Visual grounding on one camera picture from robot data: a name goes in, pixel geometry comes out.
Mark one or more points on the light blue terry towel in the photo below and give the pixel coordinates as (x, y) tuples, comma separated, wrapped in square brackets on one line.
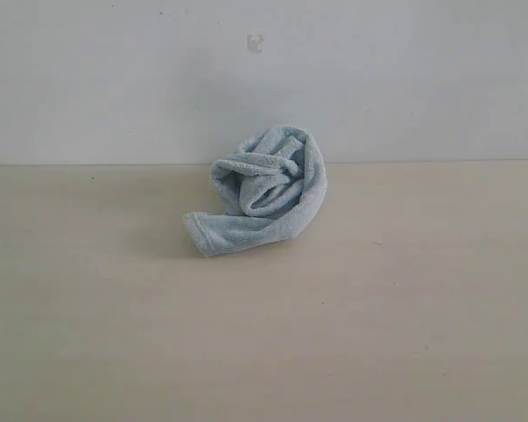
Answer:
[(272, 186)]

